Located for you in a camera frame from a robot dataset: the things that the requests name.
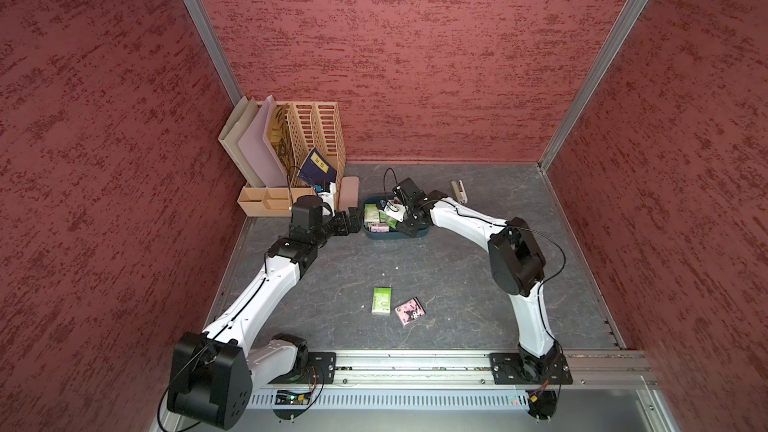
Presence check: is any pink pencil case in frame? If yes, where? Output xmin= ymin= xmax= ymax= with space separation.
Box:
xmin=338 ymin=176 xmax=360 ymax=212

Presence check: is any gold patterned book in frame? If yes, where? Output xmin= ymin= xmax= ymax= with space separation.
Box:
xmin=267 ymin=103 xmax=295 ymax=172

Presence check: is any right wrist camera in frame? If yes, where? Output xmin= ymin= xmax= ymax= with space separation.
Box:
xmin=383 ymin=178 xmax=427 ymax=221

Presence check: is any teal plastic storage box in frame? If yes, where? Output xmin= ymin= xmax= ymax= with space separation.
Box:
xmin=363 ymin=194 xmax=409 ymax=240

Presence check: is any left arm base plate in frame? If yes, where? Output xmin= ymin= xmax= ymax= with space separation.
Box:
xmin=269 ymin=351 xmax=337 ymax=385

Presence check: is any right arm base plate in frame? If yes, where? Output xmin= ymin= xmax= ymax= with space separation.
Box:
xmin=488 ymin=350 xmax=573 ymax=386

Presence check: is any dark blue booklet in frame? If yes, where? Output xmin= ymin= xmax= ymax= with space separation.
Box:
xmin=298 ymin=148 xmax=338 ymax=191

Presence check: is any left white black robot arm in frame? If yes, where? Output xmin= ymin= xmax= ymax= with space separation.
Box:
xmin=157 ymin=196 xmax=364 ymax=430

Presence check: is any green tissue pack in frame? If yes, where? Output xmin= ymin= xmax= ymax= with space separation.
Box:
xmin=371 ymin=287 xmax=392 ymax=315
xmin=364 ymin=203 xmax=381 ymax=224
xmin=379 ymin=212 xmax=398 ymax=231

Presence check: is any pink tissue pack bottom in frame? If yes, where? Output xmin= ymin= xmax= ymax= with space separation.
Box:
xmin=395 ymin=297 xmax=426 ymax=326

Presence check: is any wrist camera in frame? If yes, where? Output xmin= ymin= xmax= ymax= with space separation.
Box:
xmin=383 ymin=178 xmax=427 ymax=221
xmin=290 ymin=182 xmax=337 ymax=233

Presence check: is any aluminium front rail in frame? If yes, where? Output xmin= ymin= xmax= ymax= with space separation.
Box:
xmin=326 ymin=350 xmax=657 ymax=390

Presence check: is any lilac folder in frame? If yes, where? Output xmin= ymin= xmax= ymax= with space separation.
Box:
xmin=239 ymin=96 xmax=286 ymax=187

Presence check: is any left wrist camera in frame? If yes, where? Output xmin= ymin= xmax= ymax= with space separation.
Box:
xmin=290 ymin=182 xmax=337 ymax=233

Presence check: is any beige folder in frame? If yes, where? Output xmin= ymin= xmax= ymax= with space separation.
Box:
xmin=218 ymin=96 xmax=263 ymax=187

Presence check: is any beige stapler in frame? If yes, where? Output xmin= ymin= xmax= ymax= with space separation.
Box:
xmin=451 ymin=180 xmax=468 ymax=204

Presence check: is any pink tissue pack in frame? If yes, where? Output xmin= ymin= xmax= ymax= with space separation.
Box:
xmin=368 ymin=223 xmax=390 ymax=233
xmin=395 ymin=297 xmax=426 ymax=326

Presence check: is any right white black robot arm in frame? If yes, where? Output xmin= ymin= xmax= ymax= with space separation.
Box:
xmin=398 ymin=191 xmax=562 ymax=383

